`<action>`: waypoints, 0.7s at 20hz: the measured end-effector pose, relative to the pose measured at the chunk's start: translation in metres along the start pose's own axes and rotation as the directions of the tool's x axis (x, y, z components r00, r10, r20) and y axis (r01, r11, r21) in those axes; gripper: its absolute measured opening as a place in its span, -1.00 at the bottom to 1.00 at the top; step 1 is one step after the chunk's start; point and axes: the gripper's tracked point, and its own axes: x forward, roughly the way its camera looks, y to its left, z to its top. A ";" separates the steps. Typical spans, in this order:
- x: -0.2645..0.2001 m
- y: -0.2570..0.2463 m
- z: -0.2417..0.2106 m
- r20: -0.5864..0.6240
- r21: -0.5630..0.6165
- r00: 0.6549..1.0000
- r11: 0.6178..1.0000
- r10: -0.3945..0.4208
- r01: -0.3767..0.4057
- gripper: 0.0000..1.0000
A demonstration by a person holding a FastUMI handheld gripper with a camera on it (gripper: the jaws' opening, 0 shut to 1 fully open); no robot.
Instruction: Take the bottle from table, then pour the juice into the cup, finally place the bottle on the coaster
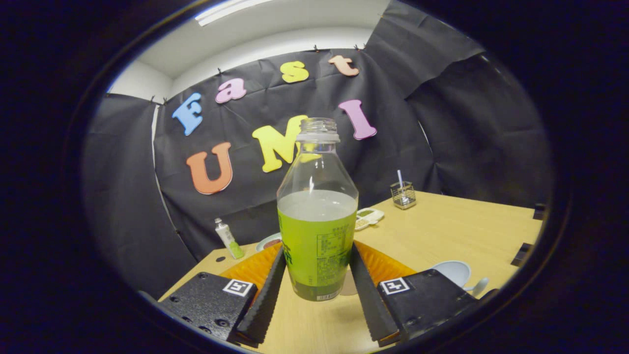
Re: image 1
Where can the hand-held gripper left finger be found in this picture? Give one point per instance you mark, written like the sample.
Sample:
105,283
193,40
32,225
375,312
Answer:
268,305

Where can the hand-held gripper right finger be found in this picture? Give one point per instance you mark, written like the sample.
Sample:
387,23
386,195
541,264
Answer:
368,300

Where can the round brown coaster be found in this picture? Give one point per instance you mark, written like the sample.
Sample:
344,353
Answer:
350,288

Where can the green label juice bottle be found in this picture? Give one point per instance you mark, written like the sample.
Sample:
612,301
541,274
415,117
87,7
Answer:
317,246

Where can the white cup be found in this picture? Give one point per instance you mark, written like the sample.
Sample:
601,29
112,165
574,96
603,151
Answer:
454,270

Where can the small white green bottle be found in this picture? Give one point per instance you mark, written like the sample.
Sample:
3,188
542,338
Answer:
230,241

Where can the pale green plate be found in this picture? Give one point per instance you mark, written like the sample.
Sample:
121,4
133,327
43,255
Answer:
261,244

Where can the brown food piece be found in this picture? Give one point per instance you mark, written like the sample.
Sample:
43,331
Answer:
272,243

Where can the white divided tray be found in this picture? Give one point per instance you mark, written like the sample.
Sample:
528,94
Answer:
369,216

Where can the wooden table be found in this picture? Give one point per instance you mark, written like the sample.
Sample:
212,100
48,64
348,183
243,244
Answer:
442,231

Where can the white straw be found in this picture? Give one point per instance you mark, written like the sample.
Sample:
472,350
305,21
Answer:
400,178

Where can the black table clamp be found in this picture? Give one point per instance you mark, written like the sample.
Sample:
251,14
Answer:
539,211
522,254

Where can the ceiling light panel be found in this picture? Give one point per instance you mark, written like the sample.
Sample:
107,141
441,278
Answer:
231,11

